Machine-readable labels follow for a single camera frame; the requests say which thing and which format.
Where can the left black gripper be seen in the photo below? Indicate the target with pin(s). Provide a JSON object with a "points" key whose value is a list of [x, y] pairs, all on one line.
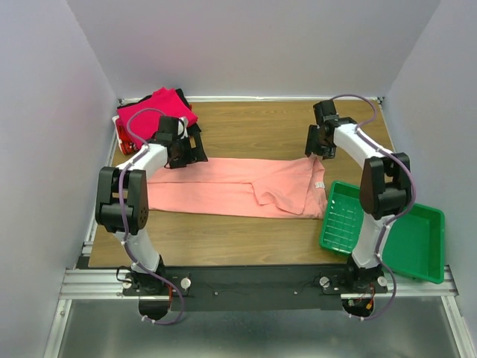
{"points": [[176, 163]]}

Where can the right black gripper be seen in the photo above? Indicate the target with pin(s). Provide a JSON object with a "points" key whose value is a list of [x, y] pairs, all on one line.
{"points": [[327, 153]]}

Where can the salmon pink t-shirt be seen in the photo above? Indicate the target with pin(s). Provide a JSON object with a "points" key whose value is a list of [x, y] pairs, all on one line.
{"points": [[272, 189]]}

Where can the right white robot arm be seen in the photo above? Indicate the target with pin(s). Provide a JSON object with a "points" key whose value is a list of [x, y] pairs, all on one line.
{"points": [[386, 191]]}

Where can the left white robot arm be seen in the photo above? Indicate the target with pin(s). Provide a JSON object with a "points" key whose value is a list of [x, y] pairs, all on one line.
{"points": [[122, 204]]}

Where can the folded black t-shirt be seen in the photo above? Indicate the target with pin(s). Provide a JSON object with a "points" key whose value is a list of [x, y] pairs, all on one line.
{"points": [[163, 102]]}

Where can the folded magenta t-shirt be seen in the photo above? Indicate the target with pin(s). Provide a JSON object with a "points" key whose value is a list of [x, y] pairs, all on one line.
{"points": [[126, 111]]}

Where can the folded red white t-shirt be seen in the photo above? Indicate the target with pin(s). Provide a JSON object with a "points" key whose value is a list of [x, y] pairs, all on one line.
{"points": [[125, 141]]}

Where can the green plastic tray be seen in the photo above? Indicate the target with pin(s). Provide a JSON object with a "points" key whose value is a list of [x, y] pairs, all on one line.
{"points": [[415, 246]]}

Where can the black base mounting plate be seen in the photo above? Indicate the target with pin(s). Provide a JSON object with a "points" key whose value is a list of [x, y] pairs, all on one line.
{"points": [[177, 290]]}

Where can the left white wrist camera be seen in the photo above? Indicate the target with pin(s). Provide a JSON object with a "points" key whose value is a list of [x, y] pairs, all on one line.
{"points": [[182, 121]]}

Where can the aluminium table frame rail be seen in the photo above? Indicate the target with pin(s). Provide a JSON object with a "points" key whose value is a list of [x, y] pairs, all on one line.
{"points": [[94, 319]]}

